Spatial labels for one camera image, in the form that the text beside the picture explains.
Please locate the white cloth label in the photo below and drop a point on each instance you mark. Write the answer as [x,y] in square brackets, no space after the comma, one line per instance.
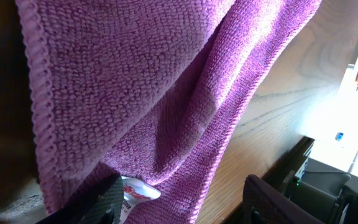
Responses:
[135,192]

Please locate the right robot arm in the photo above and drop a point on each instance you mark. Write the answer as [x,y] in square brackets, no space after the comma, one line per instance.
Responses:
[329,196]

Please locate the purple microfiber cloth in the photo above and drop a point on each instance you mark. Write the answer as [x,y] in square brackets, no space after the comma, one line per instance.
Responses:
[146,89]

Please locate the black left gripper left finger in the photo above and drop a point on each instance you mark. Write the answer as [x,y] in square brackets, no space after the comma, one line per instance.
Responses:
[102,204]

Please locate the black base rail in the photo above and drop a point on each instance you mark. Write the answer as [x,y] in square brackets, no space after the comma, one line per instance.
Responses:
[290,167]

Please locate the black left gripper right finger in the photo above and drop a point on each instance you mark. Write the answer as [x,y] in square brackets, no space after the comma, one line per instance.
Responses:
[265,205]

